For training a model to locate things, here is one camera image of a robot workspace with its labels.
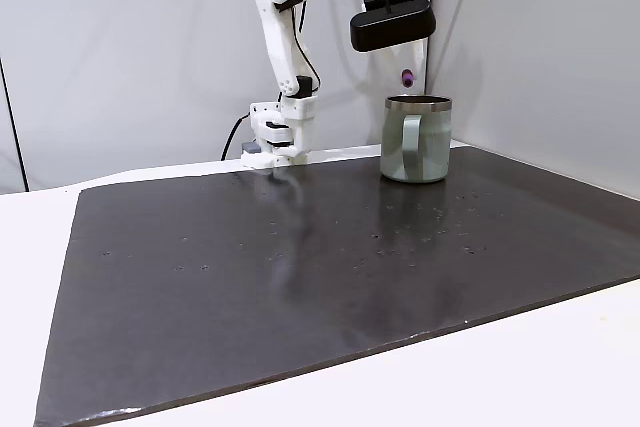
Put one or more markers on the black oval camera box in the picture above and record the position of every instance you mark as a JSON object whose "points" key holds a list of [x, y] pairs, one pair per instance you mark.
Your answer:
{"points": [[392, 27]]}

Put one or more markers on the purple ribbed pen grip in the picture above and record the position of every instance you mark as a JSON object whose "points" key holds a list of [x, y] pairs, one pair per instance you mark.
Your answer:
{"points": [[408, 78]]}

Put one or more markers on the black table mat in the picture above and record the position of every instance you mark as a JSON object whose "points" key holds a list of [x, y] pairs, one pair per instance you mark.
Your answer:
{"points": [[300, 287]]}

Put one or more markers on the pale green steel-rimmed mug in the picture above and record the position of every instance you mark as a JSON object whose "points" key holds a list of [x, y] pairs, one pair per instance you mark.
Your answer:
{"points": [[417, 147]]}

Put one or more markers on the grey power connector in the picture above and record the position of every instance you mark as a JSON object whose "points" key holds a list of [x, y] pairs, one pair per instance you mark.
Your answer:
{"points": [[251, 148]]}

